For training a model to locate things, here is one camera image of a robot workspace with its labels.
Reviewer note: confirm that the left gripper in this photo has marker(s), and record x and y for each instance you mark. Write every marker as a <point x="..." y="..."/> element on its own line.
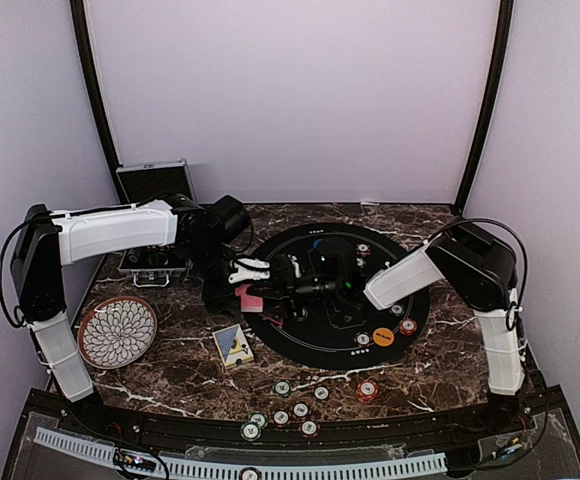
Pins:
<point x="218" y="300"/>

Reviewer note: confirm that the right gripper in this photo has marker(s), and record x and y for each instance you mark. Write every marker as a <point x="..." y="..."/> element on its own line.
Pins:
<point x="287" y="282"/>

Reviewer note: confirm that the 100 chips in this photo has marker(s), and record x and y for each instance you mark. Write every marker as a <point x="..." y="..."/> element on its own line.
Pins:
<point x="362" y="339"/>
<point x="363" y="249"/>

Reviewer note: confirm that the red-backed card deck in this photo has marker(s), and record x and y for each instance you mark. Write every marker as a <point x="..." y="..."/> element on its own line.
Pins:
<point x="249" y="303"/>

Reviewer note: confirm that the red triangle all-in marker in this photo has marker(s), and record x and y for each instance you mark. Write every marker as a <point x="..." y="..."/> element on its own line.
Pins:
<point x="273" y="319"/>

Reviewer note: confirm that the orange big blind button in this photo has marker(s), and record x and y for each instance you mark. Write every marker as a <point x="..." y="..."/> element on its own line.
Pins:
<point x="383" y="337"/>

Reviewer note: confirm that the red 5 chips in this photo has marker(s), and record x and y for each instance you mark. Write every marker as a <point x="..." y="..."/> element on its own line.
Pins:
<point x="408" y="327"/>

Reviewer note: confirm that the black orange 100 chip stack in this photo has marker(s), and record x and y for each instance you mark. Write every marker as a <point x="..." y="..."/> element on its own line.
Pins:
<point x="321" y="393"/>

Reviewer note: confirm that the red 5 chip stack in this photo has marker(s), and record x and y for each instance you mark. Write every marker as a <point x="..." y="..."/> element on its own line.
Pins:
<point x="367" y="391"/>

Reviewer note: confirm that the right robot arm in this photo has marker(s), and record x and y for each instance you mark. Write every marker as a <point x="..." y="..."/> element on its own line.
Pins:
<point x="482" y="271"/>

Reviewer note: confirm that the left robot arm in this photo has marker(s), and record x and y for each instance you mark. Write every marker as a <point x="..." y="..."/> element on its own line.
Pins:
<point x="47" y="241"/>

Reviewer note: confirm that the black round poker mat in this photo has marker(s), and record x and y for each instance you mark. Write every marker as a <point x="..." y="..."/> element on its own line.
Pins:
<point x="326" y="338"/>

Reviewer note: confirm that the purple chip roll in case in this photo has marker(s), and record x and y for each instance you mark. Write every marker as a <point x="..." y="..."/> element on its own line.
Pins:
<point x="133" y="256"/>

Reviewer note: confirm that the gold blue card box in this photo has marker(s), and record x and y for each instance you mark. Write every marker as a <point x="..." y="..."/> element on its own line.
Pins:
<point x="233" y="347"/>

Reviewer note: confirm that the aluminium poker chip case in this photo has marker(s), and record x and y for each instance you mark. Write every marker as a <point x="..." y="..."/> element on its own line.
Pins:
<point x="159" y="266"/>

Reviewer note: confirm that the floral ceramic plate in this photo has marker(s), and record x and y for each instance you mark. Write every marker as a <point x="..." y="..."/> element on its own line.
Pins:
<point x="117" y="332"/>

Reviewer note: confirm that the green 20 chip stack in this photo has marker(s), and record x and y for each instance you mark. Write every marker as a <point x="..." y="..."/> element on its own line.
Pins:
<point x="282" y="388"/>

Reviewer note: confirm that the fallen green 20 chip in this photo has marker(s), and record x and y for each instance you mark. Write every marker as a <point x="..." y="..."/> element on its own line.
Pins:
<point x="250" y="431"/>
<point x="260" y="419"/>

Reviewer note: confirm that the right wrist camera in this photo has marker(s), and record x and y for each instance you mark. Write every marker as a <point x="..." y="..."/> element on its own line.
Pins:
<point x="295" y="266"/>

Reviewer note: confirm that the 100 chip on rail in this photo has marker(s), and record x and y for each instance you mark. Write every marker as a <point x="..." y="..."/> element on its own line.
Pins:
<point x="281" y="418"/>

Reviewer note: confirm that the white slotted cable duct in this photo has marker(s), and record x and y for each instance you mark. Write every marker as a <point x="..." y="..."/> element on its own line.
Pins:
<point x="218" y="463"/>

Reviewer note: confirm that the fallen 100 chip on duct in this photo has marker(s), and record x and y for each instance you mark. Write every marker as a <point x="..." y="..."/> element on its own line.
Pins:
<point x="249" y="473"/>

